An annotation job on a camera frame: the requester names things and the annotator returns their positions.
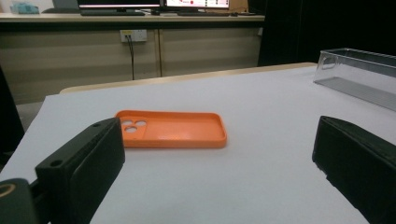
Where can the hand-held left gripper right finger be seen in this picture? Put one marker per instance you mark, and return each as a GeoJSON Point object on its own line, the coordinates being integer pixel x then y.
{"type": "Point", "coordinates": [358, 161]}

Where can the white wall socket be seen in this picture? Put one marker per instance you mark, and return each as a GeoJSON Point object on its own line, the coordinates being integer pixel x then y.
{"type": "Point", "coordinates": [137, 35]}

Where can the computer monitor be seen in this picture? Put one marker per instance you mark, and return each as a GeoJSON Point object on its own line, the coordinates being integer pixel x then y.
{"type": "Point", "coordinates": [118, 3]}
{"type": "Point", "coordinates": [199, 3]}

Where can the black curtain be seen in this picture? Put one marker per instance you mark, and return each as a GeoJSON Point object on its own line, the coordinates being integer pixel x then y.
{"type": "Point", "coordinates": [311, 28]}
{"type": "Point", "coordinates": [9, 124]}

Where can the white table sheet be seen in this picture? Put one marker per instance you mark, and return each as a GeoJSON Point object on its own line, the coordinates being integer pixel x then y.
{"type": "Point", "coordinates": [249, 180]}

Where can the teal packet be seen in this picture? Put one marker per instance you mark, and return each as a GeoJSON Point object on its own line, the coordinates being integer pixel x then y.
{"type": "Point", "coordinates": [25, 8]}

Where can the black keyboard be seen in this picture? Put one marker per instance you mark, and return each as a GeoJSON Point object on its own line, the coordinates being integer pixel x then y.
{"type": "Point", "coordinates": [202, 14]}
{"type": "Point", "coordinates": [112, 13]}

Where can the orange phone case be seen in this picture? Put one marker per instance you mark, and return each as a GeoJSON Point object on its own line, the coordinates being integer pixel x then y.
{"type": "Point", "coordinates": [180, 129]}

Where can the beige counter cabinet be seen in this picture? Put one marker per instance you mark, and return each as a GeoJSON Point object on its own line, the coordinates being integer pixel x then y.
{"type": "Point", "coordinates": [202, 49]}

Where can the clear plastic box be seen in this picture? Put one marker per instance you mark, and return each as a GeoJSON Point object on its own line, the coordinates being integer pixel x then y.
{"type": "Point", "coordinates": [358, 90]}

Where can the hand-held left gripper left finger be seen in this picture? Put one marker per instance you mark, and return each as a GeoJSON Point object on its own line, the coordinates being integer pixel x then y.
{"type": "Point", "coordinates": [87, 168]}

